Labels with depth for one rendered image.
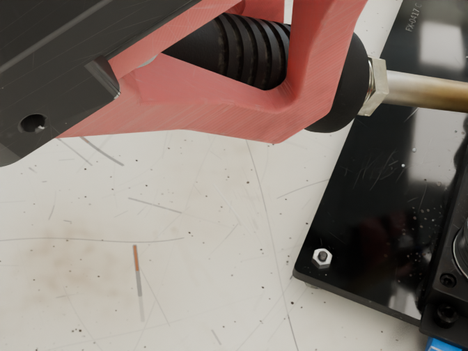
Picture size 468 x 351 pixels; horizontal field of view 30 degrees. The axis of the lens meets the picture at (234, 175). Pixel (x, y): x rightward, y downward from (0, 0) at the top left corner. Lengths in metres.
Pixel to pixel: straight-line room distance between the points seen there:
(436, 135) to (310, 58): 0.15
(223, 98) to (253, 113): 0.01
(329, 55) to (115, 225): 0.13
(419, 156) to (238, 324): 0.09
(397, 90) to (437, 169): 0.09
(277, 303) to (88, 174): 0.08
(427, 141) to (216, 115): 0.15
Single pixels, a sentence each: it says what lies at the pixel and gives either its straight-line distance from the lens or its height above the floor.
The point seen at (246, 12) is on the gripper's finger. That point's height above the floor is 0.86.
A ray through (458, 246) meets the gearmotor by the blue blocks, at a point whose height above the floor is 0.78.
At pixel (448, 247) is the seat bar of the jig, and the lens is 0.27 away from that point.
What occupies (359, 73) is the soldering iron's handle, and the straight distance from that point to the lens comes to 0.19.
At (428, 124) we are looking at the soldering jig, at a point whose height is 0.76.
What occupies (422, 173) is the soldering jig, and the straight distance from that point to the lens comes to 0.29.
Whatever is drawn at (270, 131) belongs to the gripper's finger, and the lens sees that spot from 0.18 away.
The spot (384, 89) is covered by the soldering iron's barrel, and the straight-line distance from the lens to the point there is 0.20.
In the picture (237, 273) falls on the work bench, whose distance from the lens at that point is 0.27.
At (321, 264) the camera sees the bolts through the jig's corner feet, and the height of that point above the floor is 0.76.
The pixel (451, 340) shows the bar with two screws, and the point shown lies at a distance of 0.26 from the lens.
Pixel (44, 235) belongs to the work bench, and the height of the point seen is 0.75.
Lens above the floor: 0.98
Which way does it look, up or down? 52 degrees down
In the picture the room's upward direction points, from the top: 11 degrees clockwise
